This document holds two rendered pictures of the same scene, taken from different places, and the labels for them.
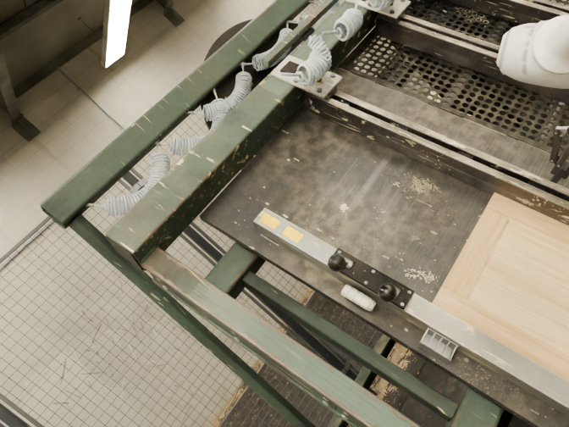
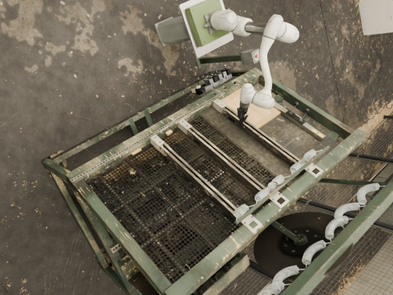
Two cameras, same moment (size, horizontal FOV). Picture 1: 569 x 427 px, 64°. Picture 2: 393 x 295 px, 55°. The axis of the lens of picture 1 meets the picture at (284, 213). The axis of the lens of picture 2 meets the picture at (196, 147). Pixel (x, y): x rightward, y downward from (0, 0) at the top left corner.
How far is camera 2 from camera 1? 3.44 m
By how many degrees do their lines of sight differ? 75
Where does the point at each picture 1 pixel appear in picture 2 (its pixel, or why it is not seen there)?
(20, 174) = not seen: outside the picture
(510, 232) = (255, 121)
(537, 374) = not seen: hidden behind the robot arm
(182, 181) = (348, 141)
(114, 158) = (381, 196)
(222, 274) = (332, 134)
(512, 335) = not seen: hidden behind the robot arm
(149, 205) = (357, 137)
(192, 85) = (355, 225)
